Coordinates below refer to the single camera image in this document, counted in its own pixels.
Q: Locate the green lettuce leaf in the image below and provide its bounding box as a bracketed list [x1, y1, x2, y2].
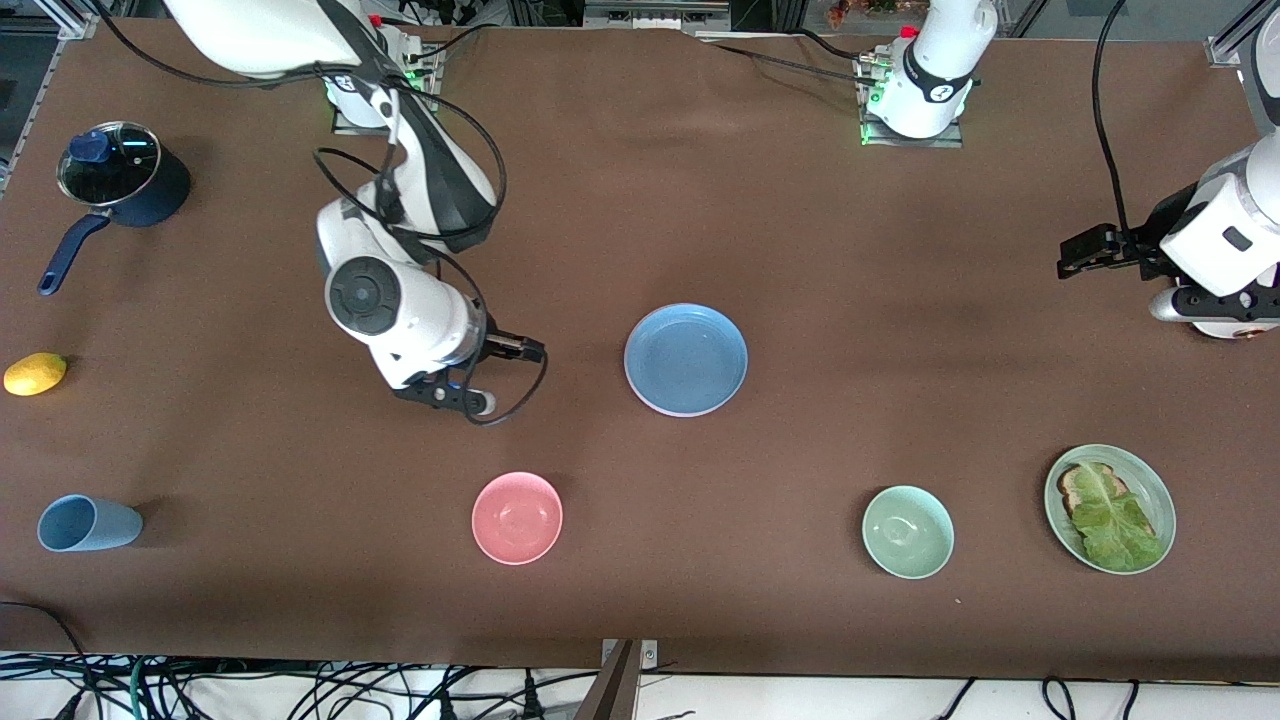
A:
[1070, 463, 1167, 572]

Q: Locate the small pink bowl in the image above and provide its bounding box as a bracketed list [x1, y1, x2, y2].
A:
[471, 471, 564, 566]

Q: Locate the glass lid blue knob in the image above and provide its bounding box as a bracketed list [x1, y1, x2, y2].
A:
[57, 120, 163, 208]

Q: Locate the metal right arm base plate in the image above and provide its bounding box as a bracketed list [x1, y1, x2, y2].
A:
[332, 45, 441, 136]

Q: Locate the pink plate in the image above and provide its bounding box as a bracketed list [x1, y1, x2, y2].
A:
[635, 388, 743, 419]

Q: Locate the black base cable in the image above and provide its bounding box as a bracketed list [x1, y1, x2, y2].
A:
[695, 35, 873, 83]
[415, 22, 501, 63]

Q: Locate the green plate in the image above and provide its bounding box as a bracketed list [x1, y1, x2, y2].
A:
[1044, 444, 1177, 575]

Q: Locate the white toaster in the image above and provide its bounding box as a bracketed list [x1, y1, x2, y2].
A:
[1195, 318, 1280, 341]

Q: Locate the aluminium frame profile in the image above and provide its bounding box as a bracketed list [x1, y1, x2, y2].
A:
[1205, 0, 1280, 69]
[40, 0, 101, 41]

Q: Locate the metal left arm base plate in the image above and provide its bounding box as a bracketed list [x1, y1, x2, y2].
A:
[853, 55, 966, 149]

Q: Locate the dark blue saucepan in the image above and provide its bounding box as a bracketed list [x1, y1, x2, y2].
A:
[38, 120, 193, 297]

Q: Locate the small green bowl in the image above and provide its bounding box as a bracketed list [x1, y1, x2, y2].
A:
[861, 485, 956, 580]

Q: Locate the toast slice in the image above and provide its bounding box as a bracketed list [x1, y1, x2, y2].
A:
[1057, 462, 1131, 517]

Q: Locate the blue cup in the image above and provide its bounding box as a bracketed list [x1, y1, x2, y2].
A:
[37, 494, 144, 553]

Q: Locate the dark metal post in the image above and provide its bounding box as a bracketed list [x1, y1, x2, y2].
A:
[575, 640, 641, 720]

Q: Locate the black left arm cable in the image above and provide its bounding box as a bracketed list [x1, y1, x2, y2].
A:
[1090, 0, 1137, 237]

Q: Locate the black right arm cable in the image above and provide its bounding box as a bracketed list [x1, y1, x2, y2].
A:
[90, 0, 550, 427]

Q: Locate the blue plate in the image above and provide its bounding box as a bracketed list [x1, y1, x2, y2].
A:
[623, 303, 749, 416]

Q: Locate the yellow lemon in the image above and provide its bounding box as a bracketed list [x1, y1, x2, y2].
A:
[3, 352, 69, 397]

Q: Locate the metal table bracket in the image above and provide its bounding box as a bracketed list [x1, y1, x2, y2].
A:
[600, 638, 660, 669]

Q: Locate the grey power strip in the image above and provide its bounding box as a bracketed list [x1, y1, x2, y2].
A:
[585, 0, 731, 31]

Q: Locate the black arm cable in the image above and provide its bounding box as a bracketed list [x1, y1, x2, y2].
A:
[1090, 0, 1137, 237]
[90, 0, 550, 427]

